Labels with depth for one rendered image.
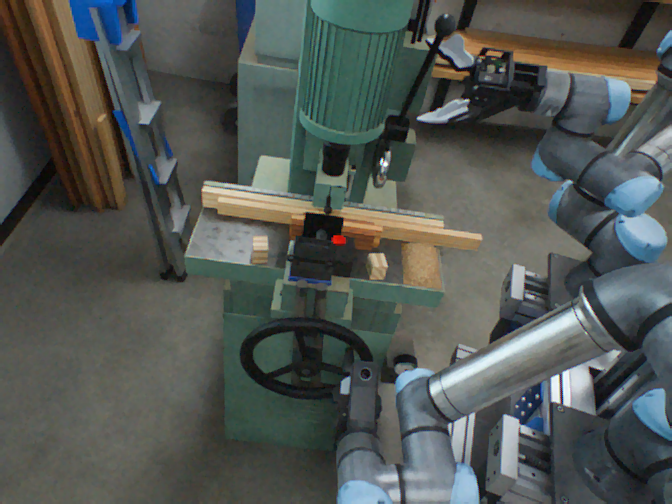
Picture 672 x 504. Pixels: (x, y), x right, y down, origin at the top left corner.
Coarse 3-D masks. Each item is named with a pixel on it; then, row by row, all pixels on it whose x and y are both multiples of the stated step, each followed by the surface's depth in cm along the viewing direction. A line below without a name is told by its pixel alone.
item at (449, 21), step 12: (444, 24) 84; (444, 36) 85; (432, 48) 91; (432, 60) 94; (420, 72) 98; (420, 84) 102; (408, 96) 107; (408, 108) 111; (396, 120) 120; (408, 120) 120; (384, 132) 124; (396, 132) 120
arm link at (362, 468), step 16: (352, 448) 78; (368, 448) 78; (352, 464) 75; (368, 464) 74; (384, 464) 77; (352, 480) 71; (368, 480) 71; (384, 480) 71; (352, 496) 69; (368, 496) 68; (384, 496) 69
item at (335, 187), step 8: (320, 152) 120; (320, 160) 118; (320, 168) 116; (320, 176) 114; (328, 176) 114; (336, 176) 114; (344, 176) 115; (320, 184) 112; (328, 184) 112; (336, 184) 112; (344, 184) 113; (320, 192) 114; (328, 192) 113; (336, 192) 113; (344, 192) 113; (320, 200) 115; (336, 200) 115; (344, 200) 116; (336, 208) 117
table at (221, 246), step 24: (216, 216) 125; (192, 240) 118; (216, 240) 119; (240, 240) 120; (288, 240) 122; (384, 240) 127; (192, 264) 116; (216, 264) 115; (240, 264) 115; (264, 264) 116; (360, 264) 120; (360, 288) 118; (384, 288) 118; (408, 288) 117; (432, 288) 118; (288, 312) 111
